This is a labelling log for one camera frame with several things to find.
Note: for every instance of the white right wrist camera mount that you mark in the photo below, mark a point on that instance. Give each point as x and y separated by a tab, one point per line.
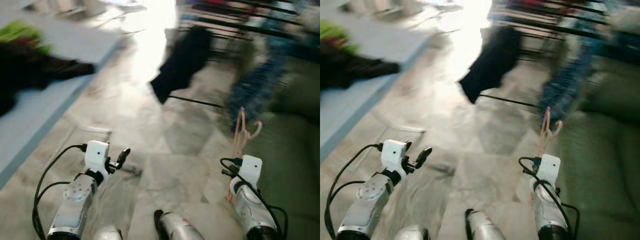
251	167
550	166

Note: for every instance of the pinkish white plastic hanger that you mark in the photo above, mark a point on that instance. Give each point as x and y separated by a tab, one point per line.
546	132
241	135

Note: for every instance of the black clothes drying rack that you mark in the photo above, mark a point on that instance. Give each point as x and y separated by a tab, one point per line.
240	26
550	24

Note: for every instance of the silver right robot leg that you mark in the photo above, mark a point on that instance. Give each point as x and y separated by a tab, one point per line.
485	227
180	230

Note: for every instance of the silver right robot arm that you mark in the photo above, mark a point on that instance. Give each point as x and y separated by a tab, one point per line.
547	210
247	210

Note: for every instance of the navy blue garment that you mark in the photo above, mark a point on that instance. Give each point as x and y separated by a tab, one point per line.
185	60
492	60

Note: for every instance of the small red item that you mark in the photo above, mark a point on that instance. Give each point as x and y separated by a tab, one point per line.
337	42
27	42

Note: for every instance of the dark green sofa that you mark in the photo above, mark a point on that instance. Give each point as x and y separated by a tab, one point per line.
295	165
605	165

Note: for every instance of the silver robot leg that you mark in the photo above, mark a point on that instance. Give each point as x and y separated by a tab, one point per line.
485	227
180	230
410	234
107	234

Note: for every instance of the black garment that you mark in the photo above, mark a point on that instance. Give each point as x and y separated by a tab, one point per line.
345	67
25	70

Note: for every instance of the green garment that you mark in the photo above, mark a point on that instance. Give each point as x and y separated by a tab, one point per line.
20	31
335	31

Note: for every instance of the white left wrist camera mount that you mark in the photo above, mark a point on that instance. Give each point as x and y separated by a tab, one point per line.
393	151
97	152

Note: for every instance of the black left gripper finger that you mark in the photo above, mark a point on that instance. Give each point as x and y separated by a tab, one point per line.
409	145
425	156
124	156

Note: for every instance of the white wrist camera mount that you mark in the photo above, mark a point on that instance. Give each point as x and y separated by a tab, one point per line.
550	166
251	167
393	151
97	152

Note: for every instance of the blue plaid garment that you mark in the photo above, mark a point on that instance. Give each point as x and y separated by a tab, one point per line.
255	90
565	90

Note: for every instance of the silver left robot leg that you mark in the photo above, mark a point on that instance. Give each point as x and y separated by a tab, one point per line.
410	234
107	234

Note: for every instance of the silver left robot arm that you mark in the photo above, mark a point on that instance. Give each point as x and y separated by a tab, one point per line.
370	197
75	200

